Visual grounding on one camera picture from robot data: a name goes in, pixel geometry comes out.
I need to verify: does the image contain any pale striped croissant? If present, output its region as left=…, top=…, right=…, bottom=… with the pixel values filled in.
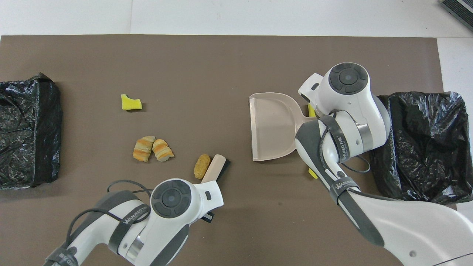
left=132, top=136, right=156, bottom=163

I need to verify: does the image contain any dark ribbed grille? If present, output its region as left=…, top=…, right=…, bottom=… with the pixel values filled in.
left=439, top=0, right=473, bottom=32

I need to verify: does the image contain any orange striped croissant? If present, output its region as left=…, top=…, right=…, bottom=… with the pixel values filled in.
left=152, top=139, right=175, bottom=162

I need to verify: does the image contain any brown table mat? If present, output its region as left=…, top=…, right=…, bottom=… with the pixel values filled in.
left=0, top=35, right=464, bottom=266

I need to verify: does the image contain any left black trash bag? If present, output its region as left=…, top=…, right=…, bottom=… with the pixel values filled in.
left=0, top=72, right=62, bottom=191

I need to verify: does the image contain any brown fried nugget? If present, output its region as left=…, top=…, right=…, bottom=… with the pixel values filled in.
left=194, top=154, right=211, bottom=180

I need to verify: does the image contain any black trash bag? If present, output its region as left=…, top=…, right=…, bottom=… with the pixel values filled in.
left=370, top=91, right=473, bottom=205
left=0, top=72, right=62, bottom=191

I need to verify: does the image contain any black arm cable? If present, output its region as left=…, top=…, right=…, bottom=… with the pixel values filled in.
left=65, top=180, right=153, bottom=252
left=320, top=111, right=371, bottom=174

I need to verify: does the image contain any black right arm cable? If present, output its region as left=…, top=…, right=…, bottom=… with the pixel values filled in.
left=320, top=111, right=371, bottom=174

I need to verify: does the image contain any beige hand brush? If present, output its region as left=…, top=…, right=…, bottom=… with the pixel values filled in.
left=201, top=154, right=231, bottom=184

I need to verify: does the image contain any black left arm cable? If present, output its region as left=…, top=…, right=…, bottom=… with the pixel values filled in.
left=65, top=180, right=153, bottom=252

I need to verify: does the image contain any right black trash bag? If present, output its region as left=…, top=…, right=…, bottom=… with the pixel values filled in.
left=370, top=91, right=473, bottom=205

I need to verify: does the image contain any beige plastic dustpan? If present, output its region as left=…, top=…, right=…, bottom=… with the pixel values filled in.
left=249, top=92, right=314, bottom=161

